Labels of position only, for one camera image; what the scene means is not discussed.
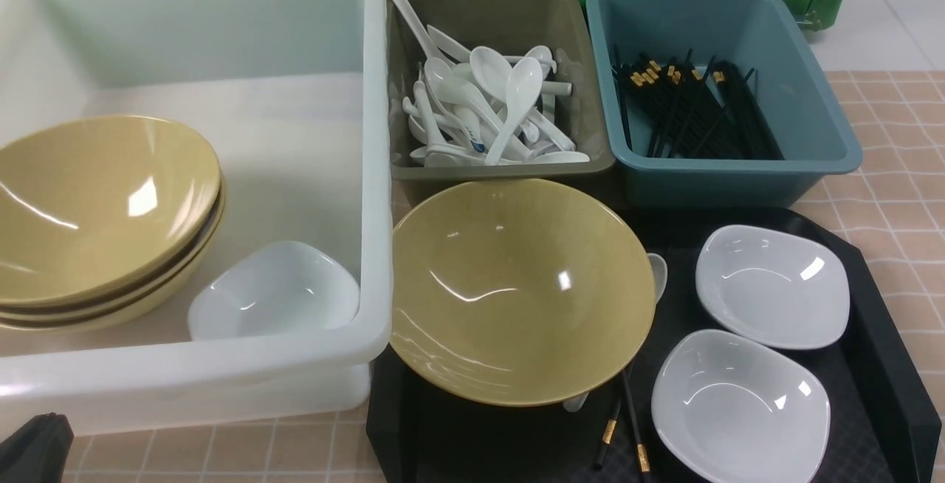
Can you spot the tan noodle bowl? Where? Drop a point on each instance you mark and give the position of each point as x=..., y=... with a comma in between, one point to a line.
x=518, y=293

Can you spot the white soup spoon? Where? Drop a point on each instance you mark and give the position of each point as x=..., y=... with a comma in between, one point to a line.
x=660, y=274

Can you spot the black gold-banded chopstick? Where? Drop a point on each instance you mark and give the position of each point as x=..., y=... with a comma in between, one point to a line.
x=609, y=432
x=639, y=447

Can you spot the white square dish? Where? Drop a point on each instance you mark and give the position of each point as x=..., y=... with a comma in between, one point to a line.
x=777, y=289
x=733, y=410

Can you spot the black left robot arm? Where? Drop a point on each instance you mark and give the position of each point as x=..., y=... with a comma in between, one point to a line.
x=38, y=450

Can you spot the top stacked tan bowl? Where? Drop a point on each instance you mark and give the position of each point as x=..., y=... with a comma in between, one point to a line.
x=90, y=205

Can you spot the stacked tan bowl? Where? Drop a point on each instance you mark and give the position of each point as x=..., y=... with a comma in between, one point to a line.
x=140, y=301
x=90, y=205

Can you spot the lower stacked tan bowl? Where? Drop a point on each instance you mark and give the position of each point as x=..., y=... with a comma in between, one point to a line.
x=140, y=301

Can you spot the pile of white spoons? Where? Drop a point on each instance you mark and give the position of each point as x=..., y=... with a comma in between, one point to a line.
x=480, y=108

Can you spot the brown plastic bin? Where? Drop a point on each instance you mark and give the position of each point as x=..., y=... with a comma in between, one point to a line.
x=512, y=27

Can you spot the white dish in tub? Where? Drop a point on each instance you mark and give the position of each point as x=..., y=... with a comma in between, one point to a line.
x=284, y=287

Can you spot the large white plastic tub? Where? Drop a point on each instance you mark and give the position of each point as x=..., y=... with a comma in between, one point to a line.
x=291, y=94

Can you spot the blue plastic bin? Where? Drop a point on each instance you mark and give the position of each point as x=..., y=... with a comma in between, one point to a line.
x=804, y=114

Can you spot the pile of black chopsticks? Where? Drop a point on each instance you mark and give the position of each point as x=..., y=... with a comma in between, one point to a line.
x=678, y=111

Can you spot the black serving tray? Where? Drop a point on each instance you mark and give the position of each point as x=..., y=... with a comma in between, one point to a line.
x=884, y=425

